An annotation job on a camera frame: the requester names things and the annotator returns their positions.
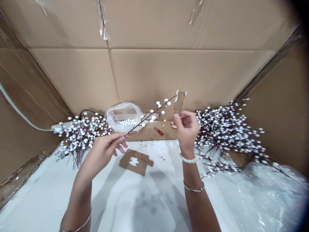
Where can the pile of black rings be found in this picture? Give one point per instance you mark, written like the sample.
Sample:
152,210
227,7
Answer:
61,155

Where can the person's left hand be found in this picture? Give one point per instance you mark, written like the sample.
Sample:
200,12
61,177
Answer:
99,152

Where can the brown cardboard enclosure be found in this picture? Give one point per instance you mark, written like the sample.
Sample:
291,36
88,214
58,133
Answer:
149,60

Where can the brown cardboard scrap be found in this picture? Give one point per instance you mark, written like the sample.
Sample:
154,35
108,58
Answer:
235,158

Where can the single white berry branch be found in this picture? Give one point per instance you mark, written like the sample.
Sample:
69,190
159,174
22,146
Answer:
150,118

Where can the clear plastic sheet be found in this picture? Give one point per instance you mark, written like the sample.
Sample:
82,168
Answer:
260,200

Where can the large pile of berry branches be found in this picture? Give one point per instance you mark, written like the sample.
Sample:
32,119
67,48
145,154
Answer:
227,130

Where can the red thread snips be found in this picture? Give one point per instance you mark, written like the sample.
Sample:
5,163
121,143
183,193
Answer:
158,130

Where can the white power strip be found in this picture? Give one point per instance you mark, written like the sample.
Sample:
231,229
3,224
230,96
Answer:
58,127

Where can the small pile of berry branches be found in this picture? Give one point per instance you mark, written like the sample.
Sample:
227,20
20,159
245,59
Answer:
82,135

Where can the upright cardboard strip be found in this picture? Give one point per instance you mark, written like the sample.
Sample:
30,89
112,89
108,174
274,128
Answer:
179,104

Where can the scattered loose white beads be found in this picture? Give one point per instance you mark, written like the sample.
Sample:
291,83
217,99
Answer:
166,145

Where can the person's right hand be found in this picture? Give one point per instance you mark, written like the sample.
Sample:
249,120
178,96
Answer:
189,135

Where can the clear bag of white beads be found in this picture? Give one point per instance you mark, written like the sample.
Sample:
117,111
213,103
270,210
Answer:
122,120

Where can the clear tape strip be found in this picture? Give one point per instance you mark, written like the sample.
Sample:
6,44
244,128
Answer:
194,13
103,21

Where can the cardboard piece with white glue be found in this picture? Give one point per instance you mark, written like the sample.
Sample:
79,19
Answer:
135,162

